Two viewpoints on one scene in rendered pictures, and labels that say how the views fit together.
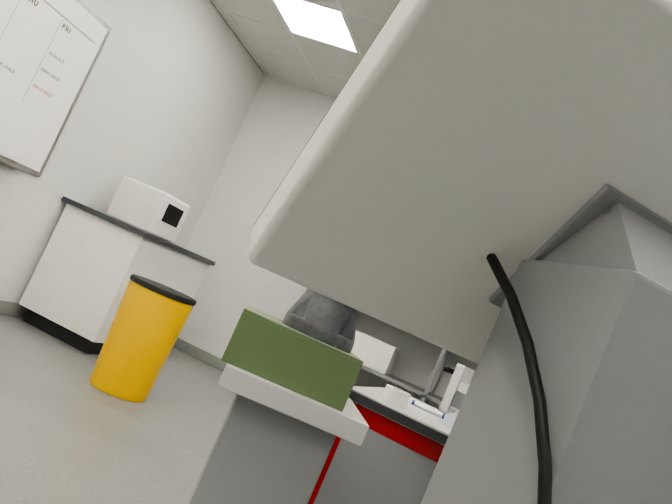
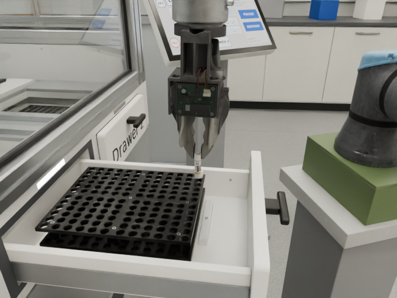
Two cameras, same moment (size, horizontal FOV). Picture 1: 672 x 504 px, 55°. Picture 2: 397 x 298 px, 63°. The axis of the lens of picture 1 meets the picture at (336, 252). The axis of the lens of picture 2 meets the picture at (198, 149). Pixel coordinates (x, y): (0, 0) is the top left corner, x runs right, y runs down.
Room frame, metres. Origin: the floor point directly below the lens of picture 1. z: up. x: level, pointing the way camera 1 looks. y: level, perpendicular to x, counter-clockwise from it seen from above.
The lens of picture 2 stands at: (1.90, -0.56, 1.20)
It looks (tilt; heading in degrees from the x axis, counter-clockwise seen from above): 27 degrees down; 168
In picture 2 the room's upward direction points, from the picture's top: straight up
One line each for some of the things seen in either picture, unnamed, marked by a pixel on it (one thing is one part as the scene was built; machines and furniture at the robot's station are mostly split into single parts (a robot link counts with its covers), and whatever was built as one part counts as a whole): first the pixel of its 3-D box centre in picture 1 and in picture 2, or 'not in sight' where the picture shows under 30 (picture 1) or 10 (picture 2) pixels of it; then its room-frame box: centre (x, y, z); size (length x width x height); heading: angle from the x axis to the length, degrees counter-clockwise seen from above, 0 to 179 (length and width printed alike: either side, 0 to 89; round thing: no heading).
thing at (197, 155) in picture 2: not in sight; (197, 165); (1.42, -0.46, 0.93); 0.01 x 0.01 x 0.05
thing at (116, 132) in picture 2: not in sight; (126, 131); (1.12, -0.58, 0.87); 0.29 x 0.02 x 0.11; 161
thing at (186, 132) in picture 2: not in sight; (185, 136); (1.44, -0.48, 0.99); 0.06 x 0.03 x 0.09; 161
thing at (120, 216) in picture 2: not in sight; (132, 213); (1.45, -0.58, 0.87); 0.22 x 0.18 x 0.06; 71
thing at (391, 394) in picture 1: (396, 396); not in sight; (1.78, -0.31, 0.78); 0.07 x 0.07 x 0.04
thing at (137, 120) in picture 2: not in sight; (134, 120); (1.13, -0.56, 0.91); 0.07 x 0.04 x 0.01; 161
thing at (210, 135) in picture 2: not in sight; (208, 138); (1.45, -0.45, 0.99); 0.06 x 0.03 x 0.09; 161
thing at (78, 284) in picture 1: (130, 266); not in sight; (4.99, 1.39, 0.61); 1.15 x 0.72 x 1.22; 164
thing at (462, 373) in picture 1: (458, 389); (255, 222); (1.52, -0.39, 0.87); 0.29 x 0.02 x 0.11; 161
